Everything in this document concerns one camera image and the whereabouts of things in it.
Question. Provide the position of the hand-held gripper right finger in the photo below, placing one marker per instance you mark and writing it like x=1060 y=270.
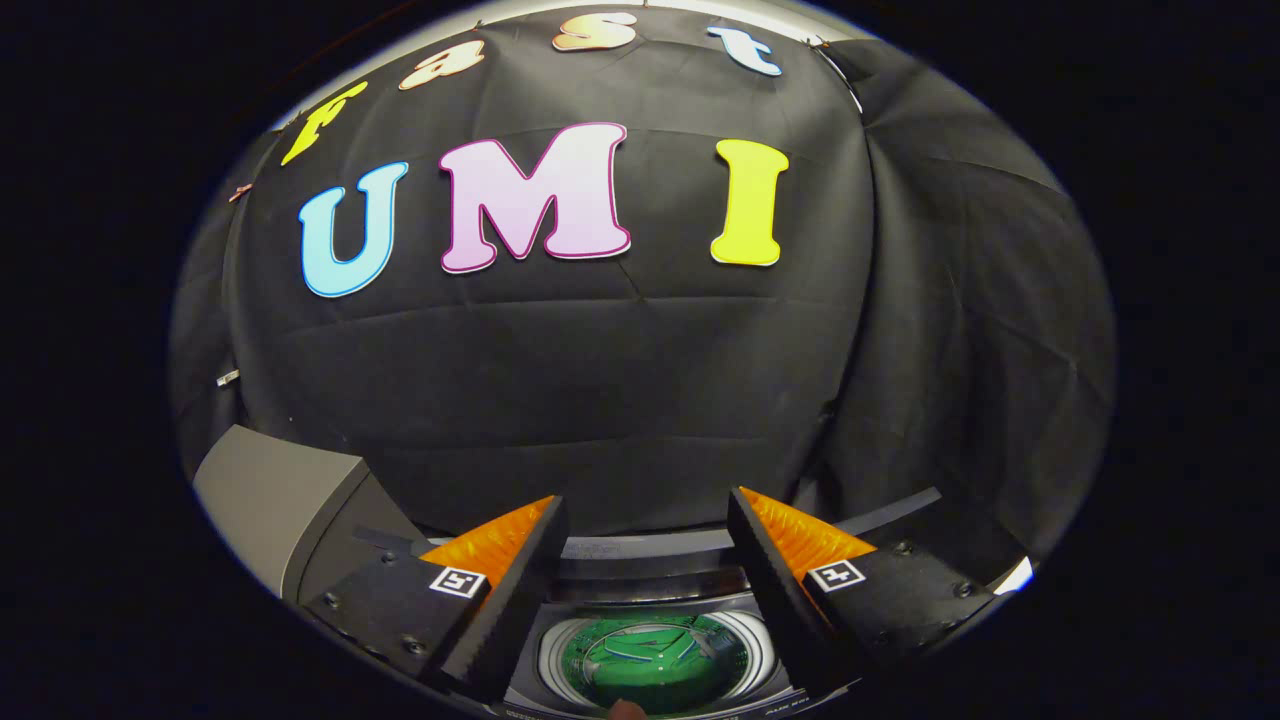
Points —
x=775 y=580

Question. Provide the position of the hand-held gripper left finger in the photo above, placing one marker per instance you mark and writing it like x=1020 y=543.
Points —
x=520 y=585

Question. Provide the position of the grey washing machine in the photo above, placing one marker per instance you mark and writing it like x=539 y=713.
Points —
x=650 y=560

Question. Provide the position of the green polo shirt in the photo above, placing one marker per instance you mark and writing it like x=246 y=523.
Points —
x=650 y=665

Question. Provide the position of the black backdrop cloth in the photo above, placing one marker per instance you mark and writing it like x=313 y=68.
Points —
x=620 y=380

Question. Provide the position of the small metal clip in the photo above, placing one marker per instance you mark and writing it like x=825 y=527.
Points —
x=228 y=377

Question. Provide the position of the small red clip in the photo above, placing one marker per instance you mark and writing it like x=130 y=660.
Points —
x=240 y=192

